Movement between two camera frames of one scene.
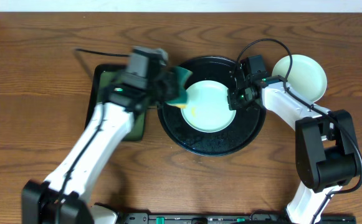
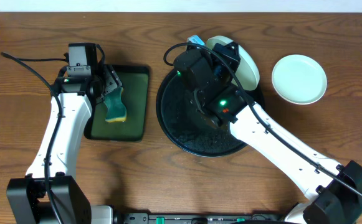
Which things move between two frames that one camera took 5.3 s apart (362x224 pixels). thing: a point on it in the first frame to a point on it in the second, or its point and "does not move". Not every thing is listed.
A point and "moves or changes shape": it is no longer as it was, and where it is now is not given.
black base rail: (260, 217) does not move
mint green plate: (306, 75) does not move
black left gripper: (167, 86) to (111, 82)
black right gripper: (234, 98) to (227, 53)
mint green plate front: (207, 109) moves or changes shape
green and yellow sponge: (181, 99) moves or changes shape
